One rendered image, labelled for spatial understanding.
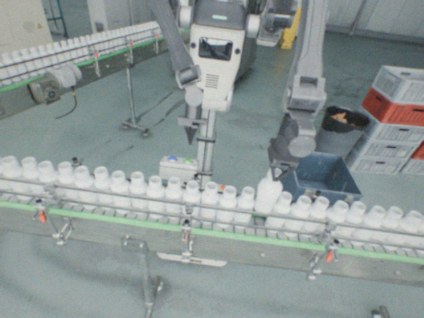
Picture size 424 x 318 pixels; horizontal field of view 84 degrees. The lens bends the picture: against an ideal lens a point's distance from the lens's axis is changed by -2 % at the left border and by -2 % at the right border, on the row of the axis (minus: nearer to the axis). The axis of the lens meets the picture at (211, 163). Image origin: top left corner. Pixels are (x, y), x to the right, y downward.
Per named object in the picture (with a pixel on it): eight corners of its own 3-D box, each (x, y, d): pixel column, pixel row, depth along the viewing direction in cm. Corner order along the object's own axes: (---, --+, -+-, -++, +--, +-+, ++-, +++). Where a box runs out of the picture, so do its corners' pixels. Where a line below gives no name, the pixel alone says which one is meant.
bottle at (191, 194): (201, 220, 85) (205, 187, 75) (186, 226, 82) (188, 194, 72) (193, 208, 89) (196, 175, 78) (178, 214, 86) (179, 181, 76)
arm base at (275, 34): (264, 7, 101) (259, 37, 103) (267, -3, 93) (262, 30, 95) (284, 10, 101) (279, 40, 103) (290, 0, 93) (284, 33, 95)
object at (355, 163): (348, 171, 281) (358, 157, 267) (334, 151, 313) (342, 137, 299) (396, 175, 286) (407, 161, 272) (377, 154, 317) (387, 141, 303)
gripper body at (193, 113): (205, 126, 84) (208, 105, 81) (176, 122, 84) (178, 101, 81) (207, 123, 90) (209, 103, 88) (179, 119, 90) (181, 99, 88)
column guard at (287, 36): (279, 48, 720) (290, 5, 650) (277, 45, 751) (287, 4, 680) (292, 50, 720) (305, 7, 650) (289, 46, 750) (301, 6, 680)
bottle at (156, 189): (159, 203, 89) (158, 170, 78) (169, 214, 86) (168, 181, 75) (145, 211, 86) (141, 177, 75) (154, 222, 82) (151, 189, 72)
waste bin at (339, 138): (309, 171, 274) (332, 122, 233) (301, 148, 309) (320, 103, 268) (348, 177, 274) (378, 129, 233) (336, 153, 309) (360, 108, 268)
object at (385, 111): (380, 122, 239) (393, 103, 225) (360, 105, 270) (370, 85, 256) (435, 127, 244) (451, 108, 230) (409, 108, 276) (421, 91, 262)
